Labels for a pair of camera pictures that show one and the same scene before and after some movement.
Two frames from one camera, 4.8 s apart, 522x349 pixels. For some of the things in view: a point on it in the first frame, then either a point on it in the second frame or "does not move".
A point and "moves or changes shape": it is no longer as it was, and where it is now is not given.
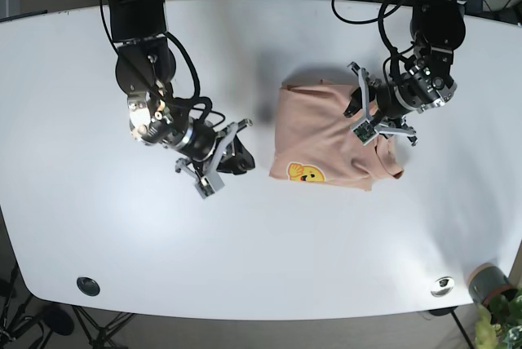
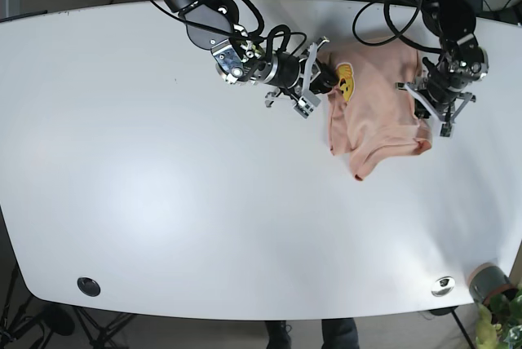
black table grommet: [88, 286] does not move
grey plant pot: [486, 281] does not move
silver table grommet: [442, 286] does not move
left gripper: [220, 149] → [298, 73]
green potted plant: [504, 312] does not move
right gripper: [422, 84] → [445, 79]
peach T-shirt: [315, 141] moves or changes shape
